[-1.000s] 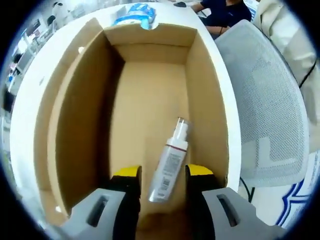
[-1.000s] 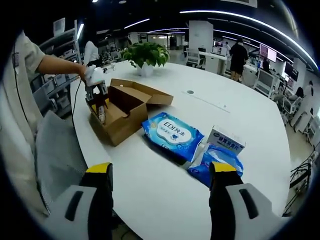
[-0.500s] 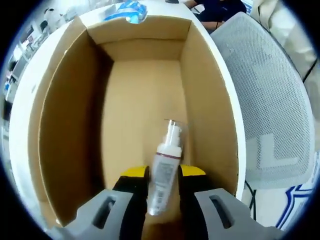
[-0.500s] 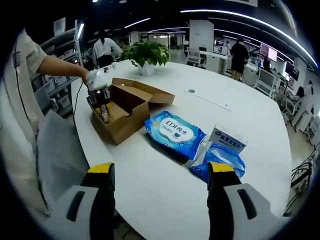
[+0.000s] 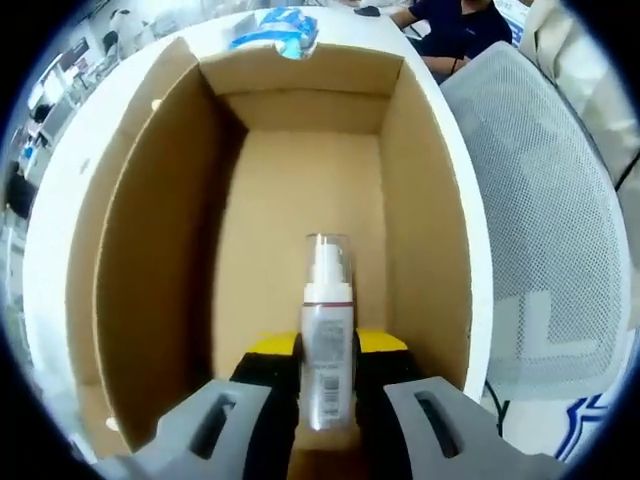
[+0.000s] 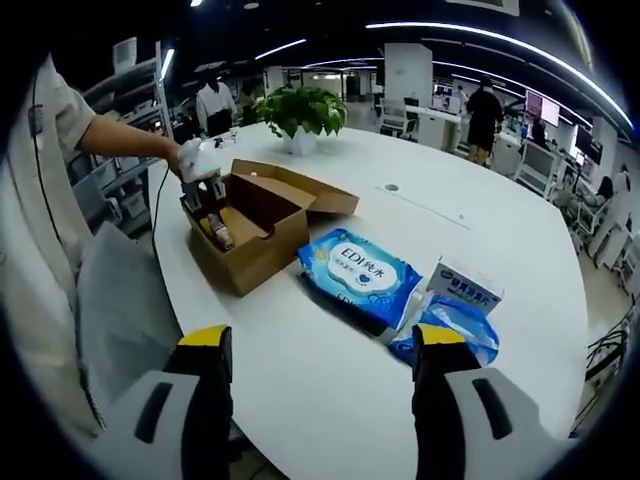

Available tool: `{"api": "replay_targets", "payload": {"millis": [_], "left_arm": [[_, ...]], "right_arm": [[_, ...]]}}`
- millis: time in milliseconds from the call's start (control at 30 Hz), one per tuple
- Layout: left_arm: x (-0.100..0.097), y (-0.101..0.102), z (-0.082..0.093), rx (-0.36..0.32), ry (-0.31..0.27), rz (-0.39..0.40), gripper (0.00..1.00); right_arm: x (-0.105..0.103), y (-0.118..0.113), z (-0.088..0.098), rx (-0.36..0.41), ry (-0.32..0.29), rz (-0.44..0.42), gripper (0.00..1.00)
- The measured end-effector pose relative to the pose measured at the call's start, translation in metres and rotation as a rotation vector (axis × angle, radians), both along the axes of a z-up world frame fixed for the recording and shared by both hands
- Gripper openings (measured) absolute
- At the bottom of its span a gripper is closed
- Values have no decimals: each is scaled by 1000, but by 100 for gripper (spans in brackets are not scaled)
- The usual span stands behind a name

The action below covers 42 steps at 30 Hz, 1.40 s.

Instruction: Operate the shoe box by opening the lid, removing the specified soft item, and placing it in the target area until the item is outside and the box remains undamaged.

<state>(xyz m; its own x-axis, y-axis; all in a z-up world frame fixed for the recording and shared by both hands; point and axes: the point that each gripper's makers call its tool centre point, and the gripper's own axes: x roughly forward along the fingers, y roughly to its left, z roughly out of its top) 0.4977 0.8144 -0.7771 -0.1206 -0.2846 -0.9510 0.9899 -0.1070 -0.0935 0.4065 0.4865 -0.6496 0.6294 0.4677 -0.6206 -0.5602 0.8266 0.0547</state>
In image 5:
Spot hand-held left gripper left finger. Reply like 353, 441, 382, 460
130, 329, 302, 480

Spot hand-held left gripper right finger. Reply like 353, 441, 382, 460
352, 328, 569, 480

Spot silver pump bottle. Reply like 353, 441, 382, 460
298, 232, 357, 432

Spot brown cardboard shoe box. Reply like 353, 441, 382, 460
64, 37, 474, 459

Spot blue wet wipes pack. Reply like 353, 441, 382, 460
230, 7, 306, 49
272, 14, 320, 61

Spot grey mesh office chair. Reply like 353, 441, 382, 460
439, 42, 631, 401

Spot person's beige shirt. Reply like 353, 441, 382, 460
517, 0, 640, 189

